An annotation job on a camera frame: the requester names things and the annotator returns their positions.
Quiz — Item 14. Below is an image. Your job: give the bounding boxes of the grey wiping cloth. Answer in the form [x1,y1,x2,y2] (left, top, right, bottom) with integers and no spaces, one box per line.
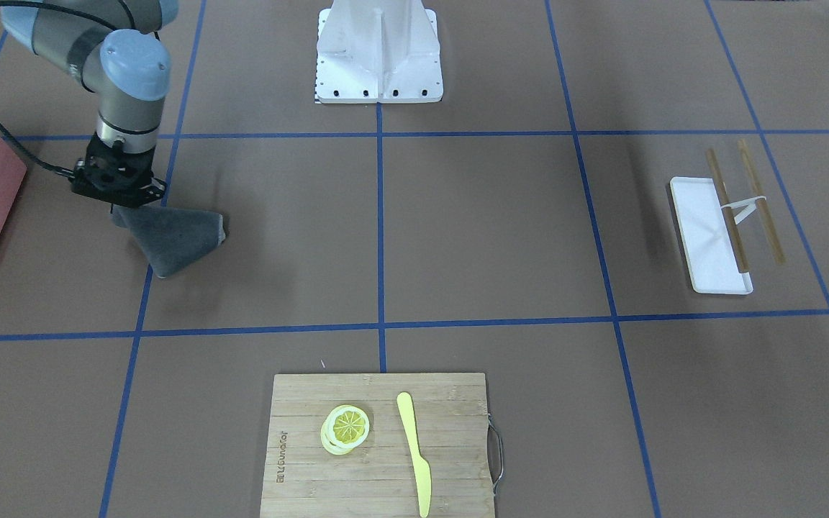
[111,204,227,278]

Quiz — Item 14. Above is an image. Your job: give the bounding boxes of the bamboo cutting board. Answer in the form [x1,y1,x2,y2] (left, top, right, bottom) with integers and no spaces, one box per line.
[259,373,496,517]

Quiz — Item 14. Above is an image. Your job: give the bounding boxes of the white rectangular tray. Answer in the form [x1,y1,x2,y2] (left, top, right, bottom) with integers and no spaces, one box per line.
[670,176,753,296]

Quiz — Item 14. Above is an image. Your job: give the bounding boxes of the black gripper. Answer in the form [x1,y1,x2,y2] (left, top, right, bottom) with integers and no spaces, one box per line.
[71,134,167,209]

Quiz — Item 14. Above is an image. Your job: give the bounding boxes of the white rack connector strap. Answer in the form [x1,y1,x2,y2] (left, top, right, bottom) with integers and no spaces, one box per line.
[721,196,768,224]

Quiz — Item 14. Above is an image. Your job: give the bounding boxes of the yellow plastic knife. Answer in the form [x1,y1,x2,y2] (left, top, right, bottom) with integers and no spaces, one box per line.
[396,391,433,517]

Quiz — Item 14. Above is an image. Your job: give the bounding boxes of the yellow lemon slices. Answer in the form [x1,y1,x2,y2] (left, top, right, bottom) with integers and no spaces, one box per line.
[320,404,371,455]

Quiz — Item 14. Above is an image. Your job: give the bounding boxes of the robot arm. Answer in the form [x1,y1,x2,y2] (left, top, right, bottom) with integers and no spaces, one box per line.
[1,1,180,209]

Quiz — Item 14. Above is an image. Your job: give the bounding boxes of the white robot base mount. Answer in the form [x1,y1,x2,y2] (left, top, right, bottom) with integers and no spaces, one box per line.
[314,1,444,104]

